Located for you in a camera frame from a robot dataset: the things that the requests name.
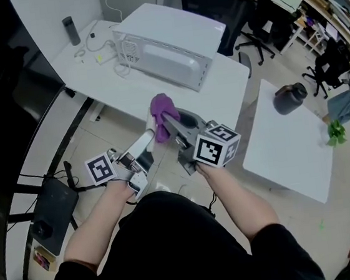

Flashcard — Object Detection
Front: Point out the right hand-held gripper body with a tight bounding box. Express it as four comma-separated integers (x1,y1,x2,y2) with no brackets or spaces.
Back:
173,116,246,178

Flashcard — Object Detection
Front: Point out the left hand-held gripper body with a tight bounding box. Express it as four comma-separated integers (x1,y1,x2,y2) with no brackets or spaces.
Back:
83,144,153,206

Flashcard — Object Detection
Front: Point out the purple cleaning cloth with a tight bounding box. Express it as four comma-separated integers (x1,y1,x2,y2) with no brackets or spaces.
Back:
148,91,185,145

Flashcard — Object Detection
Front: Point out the person's right forearm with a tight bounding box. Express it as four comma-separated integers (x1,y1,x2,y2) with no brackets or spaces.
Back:
195,153,283,246

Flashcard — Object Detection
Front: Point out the person's left forearm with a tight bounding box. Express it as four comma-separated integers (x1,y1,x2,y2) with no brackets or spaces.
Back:
56,179,138,271

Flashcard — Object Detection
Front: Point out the black tripod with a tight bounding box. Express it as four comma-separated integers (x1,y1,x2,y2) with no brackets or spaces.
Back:
61,157,110,233

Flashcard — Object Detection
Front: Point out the white floor power strip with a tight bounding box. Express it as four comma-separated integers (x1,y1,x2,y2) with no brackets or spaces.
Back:
87,100,107,124

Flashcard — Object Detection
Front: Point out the black equipment bag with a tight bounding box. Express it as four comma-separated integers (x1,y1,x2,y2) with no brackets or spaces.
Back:
25,174,86,259

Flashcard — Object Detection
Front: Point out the black jar with lid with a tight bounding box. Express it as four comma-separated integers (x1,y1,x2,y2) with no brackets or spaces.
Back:
271,81,311,117

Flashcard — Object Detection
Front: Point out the person's black shirt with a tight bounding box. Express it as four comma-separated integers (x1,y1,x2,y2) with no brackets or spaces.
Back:
33,173,326,280

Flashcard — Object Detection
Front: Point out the white power strip green light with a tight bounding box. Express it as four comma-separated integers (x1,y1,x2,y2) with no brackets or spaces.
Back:
92,47,117,65

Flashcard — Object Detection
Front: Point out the white microwave oven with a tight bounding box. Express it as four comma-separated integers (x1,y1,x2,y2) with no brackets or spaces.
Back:
109,0,233,102

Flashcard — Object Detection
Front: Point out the small cardboard box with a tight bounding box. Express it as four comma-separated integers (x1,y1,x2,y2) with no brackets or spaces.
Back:
31,243,58,274

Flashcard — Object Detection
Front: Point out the black office chair star base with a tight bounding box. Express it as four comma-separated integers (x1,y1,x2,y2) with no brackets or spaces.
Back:
230,0,308,69

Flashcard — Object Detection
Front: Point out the small green plant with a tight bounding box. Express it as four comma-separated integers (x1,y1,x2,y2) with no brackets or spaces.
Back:
323,118,349,148

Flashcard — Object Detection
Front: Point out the dark grey cylindrical bottle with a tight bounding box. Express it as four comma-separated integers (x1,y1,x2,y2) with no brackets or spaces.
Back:
61,15,82,48

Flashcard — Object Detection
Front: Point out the black padded office chair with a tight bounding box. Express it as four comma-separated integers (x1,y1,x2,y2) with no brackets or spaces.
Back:
298,36,350,102

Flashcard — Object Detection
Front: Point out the white microwave power cord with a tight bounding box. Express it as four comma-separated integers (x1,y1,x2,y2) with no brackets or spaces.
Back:
110,39,133,80

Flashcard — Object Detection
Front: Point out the short grey cable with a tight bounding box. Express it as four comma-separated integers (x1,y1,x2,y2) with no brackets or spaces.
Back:
73,45,88,65

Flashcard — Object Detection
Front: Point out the long white looped cable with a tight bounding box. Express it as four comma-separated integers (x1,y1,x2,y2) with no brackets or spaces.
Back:
82,17,118,54

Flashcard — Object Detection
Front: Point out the white hanging wall cable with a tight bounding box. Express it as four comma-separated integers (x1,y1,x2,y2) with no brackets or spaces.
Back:
102,0,124,24

